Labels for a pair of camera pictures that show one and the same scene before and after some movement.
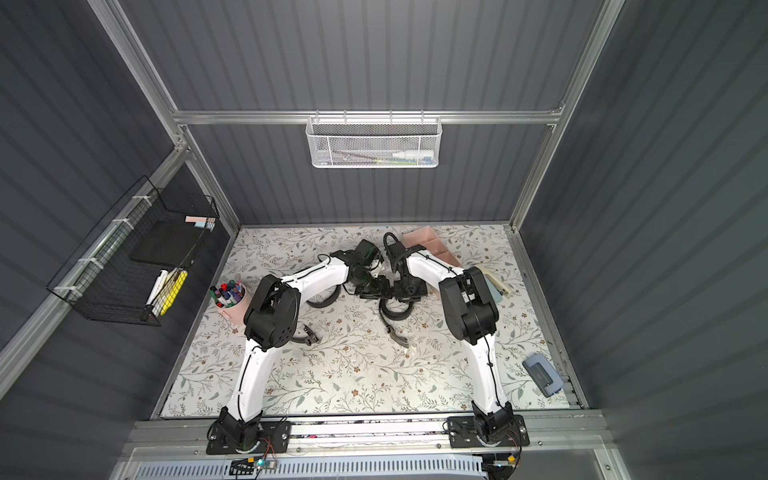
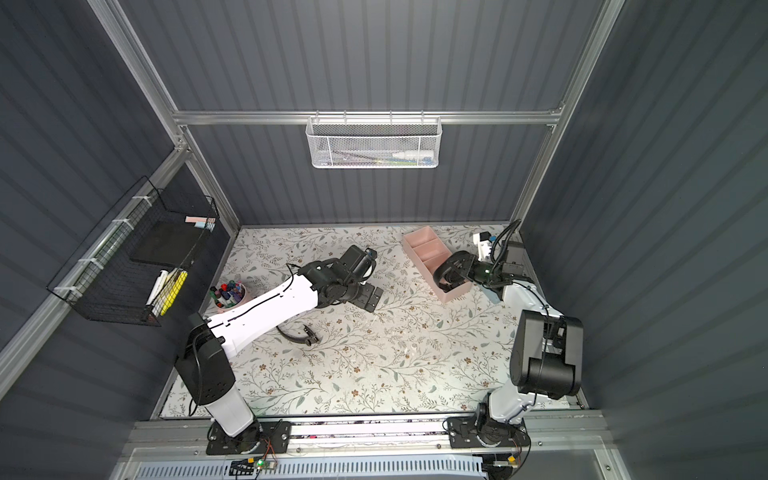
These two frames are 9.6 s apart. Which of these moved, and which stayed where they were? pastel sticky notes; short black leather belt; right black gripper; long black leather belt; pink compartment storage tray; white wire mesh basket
Moved: right black gripper; long black leather belt
Stayed: pink compartment storage tray; white wire mesh basket; pastel sticky notes; short black leather belt
